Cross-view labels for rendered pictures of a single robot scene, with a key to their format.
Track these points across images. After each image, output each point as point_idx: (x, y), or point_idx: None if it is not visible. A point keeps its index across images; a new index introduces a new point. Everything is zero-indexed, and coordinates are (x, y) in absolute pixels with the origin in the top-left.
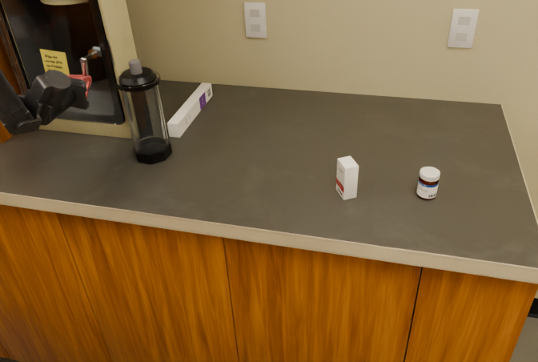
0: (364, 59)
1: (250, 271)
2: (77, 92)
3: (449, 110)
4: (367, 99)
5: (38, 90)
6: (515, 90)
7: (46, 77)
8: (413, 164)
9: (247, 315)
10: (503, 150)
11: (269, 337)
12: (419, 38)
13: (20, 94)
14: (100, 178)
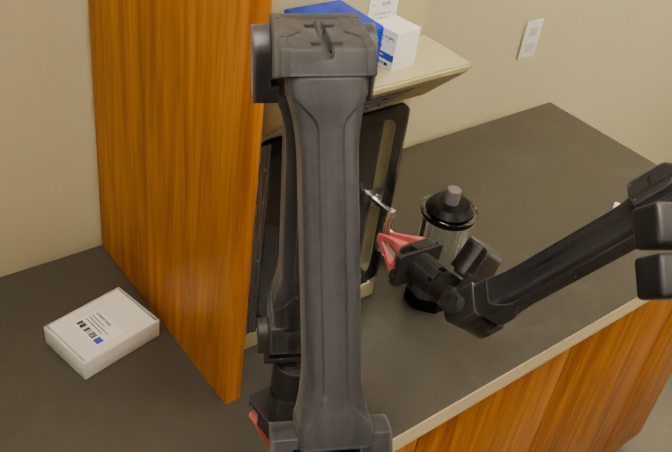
0: (451, 93)
1: (580, 358)
2: (433, 256)
3: (534, 123)
4: (465, 137)
5: (489, 268)
6: (552, 84)
7: (487, 248)
8: (599, 188)
9: (554, 411)
10: (616, 146)
11: (560, 422)
12: (497, 58)
13: (451, 287)
14: (440, 352)
